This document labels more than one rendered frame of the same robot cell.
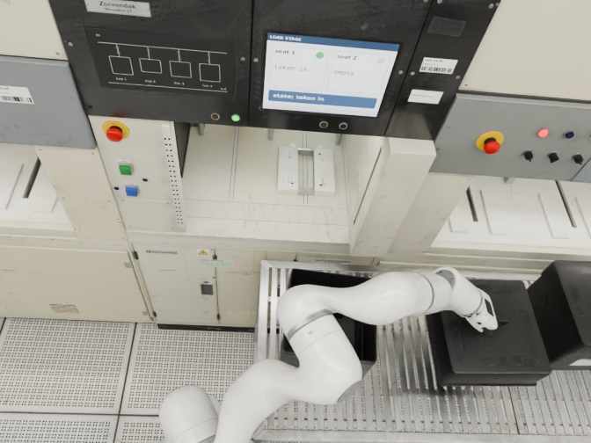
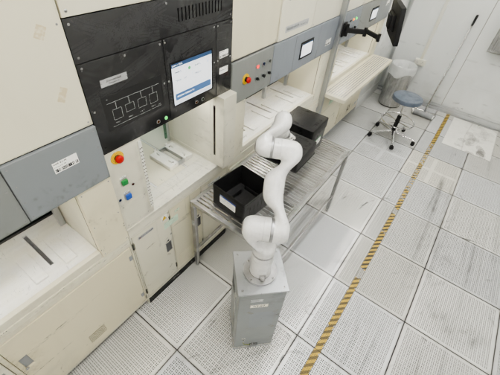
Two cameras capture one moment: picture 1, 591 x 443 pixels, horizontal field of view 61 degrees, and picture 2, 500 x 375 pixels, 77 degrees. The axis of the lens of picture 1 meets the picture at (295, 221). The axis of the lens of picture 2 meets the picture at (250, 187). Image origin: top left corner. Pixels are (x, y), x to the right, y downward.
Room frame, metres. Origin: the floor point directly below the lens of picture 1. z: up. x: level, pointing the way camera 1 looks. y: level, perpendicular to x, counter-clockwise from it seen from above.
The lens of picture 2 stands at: (-0.36, 0.91, 2.30)
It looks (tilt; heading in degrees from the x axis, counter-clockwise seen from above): 44 degrees down; 311
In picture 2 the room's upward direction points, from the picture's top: 6 degrees clockwise
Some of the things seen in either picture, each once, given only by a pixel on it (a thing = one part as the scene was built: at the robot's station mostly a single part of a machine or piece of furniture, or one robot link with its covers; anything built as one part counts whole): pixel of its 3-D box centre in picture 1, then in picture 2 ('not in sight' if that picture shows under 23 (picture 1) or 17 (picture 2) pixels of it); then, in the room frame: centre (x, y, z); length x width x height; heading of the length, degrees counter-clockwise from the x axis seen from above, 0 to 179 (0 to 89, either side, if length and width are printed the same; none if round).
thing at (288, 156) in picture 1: (305, 170); (171, 155); (1.22, 0.00, 0.89); 0.22 x 0.21 x 0.04; 9
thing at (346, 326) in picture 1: (327, 323); (242, 193); (0.64, -0.16, 0.85); 0.28 x 0.28 x 0.17; 4
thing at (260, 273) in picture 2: not in sight; (261, 261); (0.19, 0.12, 0.85); 0.19 x 0.19 x 0.18
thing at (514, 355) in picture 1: (485, 328); (289, 146); (0.65, -0.60, 1.02); 0.29 x 0.29 x 0.13; 10
